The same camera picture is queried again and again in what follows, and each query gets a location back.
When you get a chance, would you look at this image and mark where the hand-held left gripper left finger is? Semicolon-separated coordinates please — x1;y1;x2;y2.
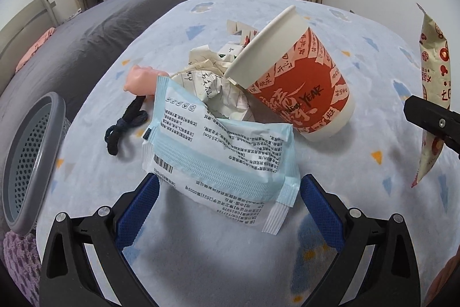
39;173;160;307

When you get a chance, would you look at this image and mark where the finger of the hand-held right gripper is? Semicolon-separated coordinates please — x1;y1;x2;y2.
403;96;460;158

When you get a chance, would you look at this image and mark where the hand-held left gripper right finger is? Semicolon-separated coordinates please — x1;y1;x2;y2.
300;175;421;307

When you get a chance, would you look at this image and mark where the cream red printed snack packet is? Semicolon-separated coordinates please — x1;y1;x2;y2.
411;3;451;189

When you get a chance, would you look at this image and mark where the white blue face mask packet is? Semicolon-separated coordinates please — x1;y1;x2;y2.
141;74;302;234

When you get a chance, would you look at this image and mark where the grey perforated plastic basket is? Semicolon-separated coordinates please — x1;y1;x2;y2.
2;91;70;235

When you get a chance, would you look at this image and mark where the red white paper cup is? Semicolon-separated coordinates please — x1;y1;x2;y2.
225;5;356;143

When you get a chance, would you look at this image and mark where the white green carton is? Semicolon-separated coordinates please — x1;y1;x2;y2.
216;42;242;64

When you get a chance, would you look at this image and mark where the purple fluffy blanket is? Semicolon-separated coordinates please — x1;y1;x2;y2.
0;231;42;307

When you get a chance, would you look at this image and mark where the pink rubber toy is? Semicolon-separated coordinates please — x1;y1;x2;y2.
124;65;169;102

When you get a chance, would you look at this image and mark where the crumpled lined paper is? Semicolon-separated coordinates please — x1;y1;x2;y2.
170;68;252;122
189;44;234;75

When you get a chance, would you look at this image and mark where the white red printed carton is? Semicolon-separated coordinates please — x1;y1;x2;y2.
226;18;265;48

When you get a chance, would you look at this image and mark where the bed with grey sheet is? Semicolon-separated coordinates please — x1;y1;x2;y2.
0;0;202;232

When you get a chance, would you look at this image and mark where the pink pillow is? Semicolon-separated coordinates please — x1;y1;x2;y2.
14;27;56;74

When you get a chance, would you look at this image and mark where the beige padded headboard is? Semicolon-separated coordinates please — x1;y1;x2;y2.
0;0;60;58

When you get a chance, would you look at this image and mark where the black cord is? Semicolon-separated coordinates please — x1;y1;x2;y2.
104;96;149;157

